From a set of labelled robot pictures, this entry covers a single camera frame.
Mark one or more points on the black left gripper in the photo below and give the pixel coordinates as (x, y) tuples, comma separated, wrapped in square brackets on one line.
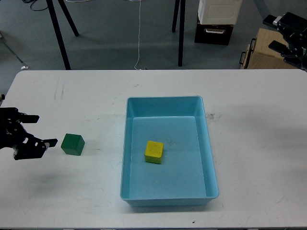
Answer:
[(13, 135)]

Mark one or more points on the black table leg right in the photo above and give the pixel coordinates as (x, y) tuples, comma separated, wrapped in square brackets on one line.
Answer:
[(181, 32)]

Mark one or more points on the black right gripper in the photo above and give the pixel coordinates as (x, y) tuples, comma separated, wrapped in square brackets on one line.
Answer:
[(294, 31)]

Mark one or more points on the yellow cube block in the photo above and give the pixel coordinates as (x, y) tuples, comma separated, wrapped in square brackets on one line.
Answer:
[(154, 152)]

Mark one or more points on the black table leg rear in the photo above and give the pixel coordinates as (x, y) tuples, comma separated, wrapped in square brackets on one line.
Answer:
[(175, 15)]

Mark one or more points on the green cube block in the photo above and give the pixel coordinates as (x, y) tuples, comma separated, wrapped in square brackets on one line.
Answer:
[(73, 144)]

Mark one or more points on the black table leg left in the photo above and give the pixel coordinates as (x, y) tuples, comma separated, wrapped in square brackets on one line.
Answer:
[(58, 34)]

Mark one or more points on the black table leg slanted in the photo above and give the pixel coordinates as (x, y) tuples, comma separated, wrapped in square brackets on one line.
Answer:
[(68, 17)]

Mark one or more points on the black drawer box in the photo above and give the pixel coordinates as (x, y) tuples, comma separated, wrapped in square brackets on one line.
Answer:
[(214, 34)]

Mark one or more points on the black table leg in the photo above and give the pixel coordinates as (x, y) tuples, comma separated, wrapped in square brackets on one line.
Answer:
[(181, 32), (58, 34), (175, 15)]

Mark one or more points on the blue plastic box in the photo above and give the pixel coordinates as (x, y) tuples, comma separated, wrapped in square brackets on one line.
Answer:
[(186, 175)]

